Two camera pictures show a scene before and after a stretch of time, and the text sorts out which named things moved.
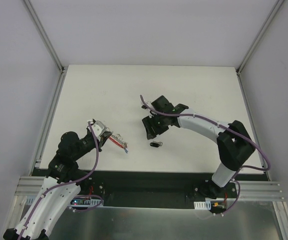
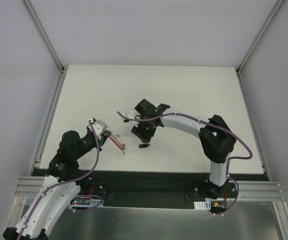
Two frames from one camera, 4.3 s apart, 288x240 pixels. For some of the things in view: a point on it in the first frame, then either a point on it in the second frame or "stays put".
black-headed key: x=156 y=144 to x=144 y=145
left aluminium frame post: x=44 y=37 stays put
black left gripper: x=101 y=141 stays put
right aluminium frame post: x=260 y=36 stays put
